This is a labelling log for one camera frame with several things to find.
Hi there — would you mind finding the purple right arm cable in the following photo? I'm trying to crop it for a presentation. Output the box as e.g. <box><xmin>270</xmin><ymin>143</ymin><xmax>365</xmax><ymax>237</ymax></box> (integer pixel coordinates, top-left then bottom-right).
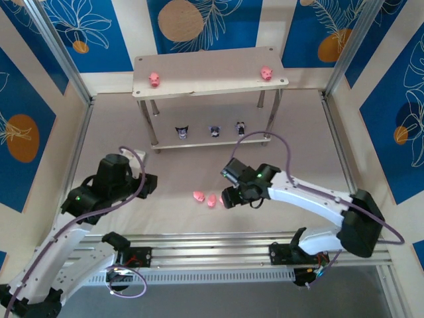
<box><xmin>230</xmin><ymin>131</ymin><xmax>405</xmax><ymax>289</ymax></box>

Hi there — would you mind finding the two-tier shelf with chrome legs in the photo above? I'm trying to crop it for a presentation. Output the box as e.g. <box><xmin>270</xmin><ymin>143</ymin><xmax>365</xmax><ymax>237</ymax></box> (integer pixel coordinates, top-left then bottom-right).
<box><xmin>131</xmin><ymin>46</ymin><xmax>290</xmax><ymax>155</ymax></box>

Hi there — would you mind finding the white perforated cable duct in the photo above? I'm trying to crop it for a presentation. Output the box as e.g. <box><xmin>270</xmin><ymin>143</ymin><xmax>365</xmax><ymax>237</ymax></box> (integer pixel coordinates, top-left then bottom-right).
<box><xmin>89</xmin><ymin>268</ymin><xmax>296</xmax><ymax>286</ymax></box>

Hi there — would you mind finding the small controller board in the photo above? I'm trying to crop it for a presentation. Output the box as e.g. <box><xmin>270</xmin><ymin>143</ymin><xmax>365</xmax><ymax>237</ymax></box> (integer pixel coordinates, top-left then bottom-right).
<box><xmin>293</xmin><ymin>264</ymin><xmax>329</xmax><ymax>289</ymax></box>
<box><xmin>105</xmin><ymin>266</ymin><xmax>135</xmax><ymax>291</ymax></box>

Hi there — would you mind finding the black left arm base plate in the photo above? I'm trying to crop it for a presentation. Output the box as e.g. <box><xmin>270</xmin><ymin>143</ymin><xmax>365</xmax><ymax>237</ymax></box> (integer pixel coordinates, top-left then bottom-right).
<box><xmin>121</xmin><ymin>246</ymin><xmax>153</xmax><ymax>268</ymax></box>

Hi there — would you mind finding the aluminium mounting rail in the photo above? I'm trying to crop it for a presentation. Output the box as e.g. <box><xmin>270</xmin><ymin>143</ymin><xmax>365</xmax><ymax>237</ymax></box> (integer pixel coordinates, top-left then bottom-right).
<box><xmin>31</xmin><ymin>231</ymin><xmax>388</xmax><ymax>276</ymax></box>

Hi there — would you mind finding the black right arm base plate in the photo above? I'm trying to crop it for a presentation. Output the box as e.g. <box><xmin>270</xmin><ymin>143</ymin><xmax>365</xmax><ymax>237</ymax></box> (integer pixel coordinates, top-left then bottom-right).
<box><xmin>268</xmin><ymin>242</ymin><xmax>329</xmax><ymax>266</ymax></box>

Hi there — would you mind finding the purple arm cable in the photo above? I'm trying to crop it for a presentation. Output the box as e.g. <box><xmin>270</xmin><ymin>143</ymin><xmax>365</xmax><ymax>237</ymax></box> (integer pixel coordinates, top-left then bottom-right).
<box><xmin>230</xmin><ymin>131</ymin><xmax>405</xmax><ymax>289</ymax></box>
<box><xmin>5</xmin><ymin>145</ymin><xmax>148</xmax><ymax>318</ymax></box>

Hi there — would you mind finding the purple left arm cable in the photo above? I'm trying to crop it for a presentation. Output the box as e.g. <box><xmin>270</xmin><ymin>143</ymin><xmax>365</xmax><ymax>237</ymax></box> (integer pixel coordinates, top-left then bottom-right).
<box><xmin>5</xmin><ymin>145</ymin><xmax>148</xmax><ymax>318</ymax></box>

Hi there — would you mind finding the aluminium upright post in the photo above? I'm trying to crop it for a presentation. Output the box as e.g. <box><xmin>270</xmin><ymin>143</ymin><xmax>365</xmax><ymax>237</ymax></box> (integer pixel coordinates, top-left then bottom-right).
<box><xmin>323</xmin><ymin>0</ymin><xmax>392</xmax><ymax>100</ymax></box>
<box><xmin>23</xmin><ymin>0</ymin><xmax>93</xmax><ymax>105</ymax></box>

